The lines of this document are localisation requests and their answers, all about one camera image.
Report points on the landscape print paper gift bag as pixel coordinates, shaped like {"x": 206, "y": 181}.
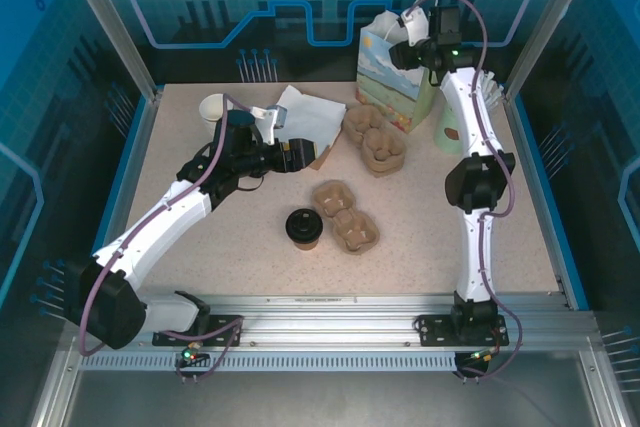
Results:
{"x": 390, "y": 77}

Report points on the brown kraft paper coffee cup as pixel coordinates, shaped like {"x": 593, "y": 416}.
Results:
{"x": 306, "y": 245}

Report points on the aluminium table side rail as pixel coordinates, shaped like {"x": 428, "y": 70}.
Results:
{"x": 131, "y": 162}
{"x": 531, "y": 157}

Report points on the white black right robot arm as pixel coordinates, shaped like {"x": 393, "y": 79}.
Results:
{"x": 475, "y": 257}

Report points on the brown pulp cup carrier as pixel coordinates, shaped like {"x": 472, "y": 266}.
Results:
{"x": 345, "y": 217}

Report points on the white wrapped straw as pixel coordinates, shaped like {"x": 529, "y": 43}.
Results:
{"x": 489, "y": 82}
{"x": 494, "y": 97}

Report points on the brown cardboard napkin box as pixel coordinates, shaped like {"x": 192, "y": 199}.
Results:
{"x": 322, "y": 159}

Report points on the aluminium frame post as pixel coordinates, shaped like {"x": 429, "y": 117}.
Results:
{"x": 550, "y": 22}
{"x": 120, "y": 22}

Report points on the stack of pulp cup carriers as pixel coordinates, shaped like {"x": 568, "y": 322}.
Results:
{"x": 375, "y": 142}

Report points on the stack of white paper cups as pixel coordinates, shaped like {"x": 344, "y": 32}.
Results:
{"x": 210, "y": 109}

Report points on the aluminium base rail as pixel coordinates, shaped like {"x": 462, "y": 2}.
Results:
{"x": 325, "y": 322}

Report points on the stack of white napkins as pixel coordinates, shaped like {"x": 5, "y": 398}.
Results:
{"x": 320, "y": 117}

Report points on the small circuit board with LEDs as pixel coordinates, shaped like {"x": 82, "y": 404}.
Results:
{"x": 480, "y": 356}
{"x": 190, "y": 354}

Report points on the black coffee cup lid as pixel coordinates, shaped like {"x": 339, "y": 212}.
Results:
{"x": 303, "y": 224}

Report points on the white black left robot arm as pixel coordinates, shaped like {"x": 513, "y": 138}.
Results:
{"x": 165, "y": 222}

